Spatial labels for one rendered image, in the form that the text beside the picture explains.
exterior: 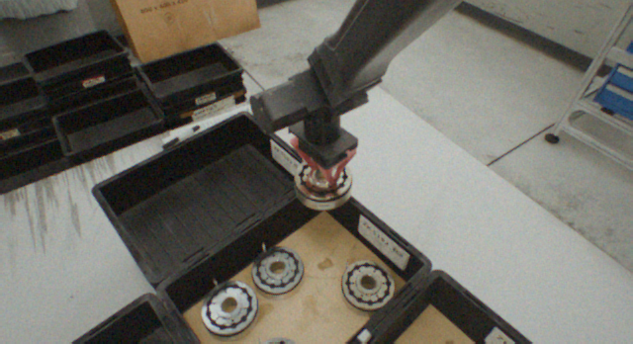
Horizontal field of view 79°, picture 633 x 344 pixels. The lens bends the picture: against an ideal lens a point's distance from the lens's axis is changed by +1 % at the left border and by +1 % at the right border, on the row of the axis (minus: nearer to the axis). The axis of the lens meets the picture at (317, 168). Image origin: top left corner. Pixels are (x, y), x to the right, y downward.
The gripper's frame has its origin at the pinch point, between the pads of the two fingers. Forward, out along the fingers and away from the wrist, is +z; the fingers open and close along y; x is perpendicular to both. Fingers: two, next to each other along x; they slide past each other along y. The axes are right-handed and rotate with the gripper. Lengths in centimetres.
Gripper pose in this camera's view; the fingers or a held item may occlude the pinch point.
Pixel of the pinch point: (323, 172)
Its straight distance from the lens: 66.5
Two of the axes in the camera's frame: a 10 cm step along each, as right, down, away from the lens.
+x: 7.6, -5.0, 4.2
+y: 6.5, 5.4, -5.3
